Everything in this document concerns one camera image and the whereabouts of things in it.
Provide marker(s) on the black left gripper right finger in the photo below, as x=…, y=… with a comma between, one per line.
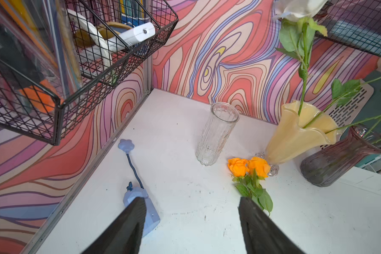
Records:
x=261, y=235

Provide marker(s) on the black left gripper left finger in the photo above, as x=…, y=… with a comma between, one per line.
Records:
x=124, y=234

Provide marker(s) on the orange rose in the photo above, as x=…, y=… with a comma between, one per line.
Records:
x=245, y=180
x=258, y=171

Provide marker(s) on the white rose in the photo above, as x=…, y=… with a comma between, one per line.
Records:
x=297, y=32
x=342, y=94

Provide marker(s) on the purple ribbed glass vase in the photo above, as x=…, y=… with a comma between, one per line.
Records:
x=326, y=166

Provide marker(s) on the yellow ruffled glass vase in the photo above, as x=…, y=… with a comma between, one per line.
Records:
x=298, y=133

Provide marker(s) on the clear glass vase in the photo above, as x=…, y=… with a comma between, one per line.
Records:
x=222, y=120

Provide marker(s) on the white desktop file organizer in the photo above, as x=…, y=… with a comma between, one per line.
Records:
x=365, y=104

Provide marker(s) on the black wire pen basket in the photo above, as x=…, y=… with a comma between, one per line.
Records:
x=60, y=59

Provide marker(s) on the black wire wall basket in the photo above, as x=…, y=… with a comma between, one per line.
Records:
x=356, y=24

